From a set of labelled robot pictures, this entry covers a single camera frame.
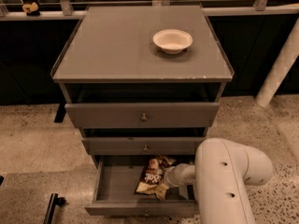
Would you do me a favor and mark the brown chip bag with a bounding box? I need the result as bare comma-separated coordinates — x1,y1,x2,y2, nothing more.
135,155,176,195

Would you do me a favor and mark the yellow object on ledge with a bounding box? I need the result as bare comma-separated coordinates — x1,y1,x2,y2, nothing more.
22,2,40,16

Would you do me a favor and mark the metal window ledge rail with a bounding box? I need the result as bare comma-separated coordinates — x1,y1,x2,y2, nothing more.
0,3,299,21

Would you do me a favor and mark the grey drawer cabinet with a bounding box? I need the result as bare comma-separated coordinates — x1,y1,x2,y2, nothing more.
50,5,235,173

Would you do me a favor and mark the grey top drawer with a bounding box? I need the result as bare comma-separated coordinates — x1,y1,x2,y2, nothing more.
65,103,220,129

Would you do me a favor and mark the grey bottom drawer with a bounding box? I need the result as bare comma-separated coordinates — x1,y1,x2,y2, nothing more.
85,156,199,217

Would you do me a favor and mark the grey drawer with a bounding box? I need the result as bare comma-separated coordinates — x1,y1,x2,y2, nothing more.
82,137,205,155
85,156,199,217
65,103,220,129

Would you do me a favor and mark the black bar on floor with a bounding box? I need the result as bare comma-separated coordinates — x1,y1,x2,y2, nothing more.
43,193,66,224

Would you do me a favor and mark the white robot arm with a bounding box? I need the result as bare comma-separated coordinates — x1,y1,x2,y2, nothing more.
158,138,273,224

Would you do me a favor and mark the black cabinet leg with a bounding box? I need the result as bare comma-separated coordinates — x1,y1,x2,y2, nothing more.
54,102,66,123

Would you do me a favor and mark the white pillar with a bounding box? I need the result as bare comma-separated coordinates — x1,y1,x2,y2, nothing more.
255,19,299,107

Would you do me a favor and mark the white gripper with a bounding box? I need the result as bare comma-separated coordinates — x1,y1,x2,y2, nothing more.
155,165,185,201

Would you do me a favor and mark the grey middle drawer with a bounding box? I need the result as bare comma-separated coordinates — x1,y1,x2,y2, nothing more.
82,137,205,155

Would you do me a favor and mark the white paper bowl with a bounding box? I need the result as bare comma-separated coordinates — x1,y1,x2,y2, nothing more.
152,29,193,54

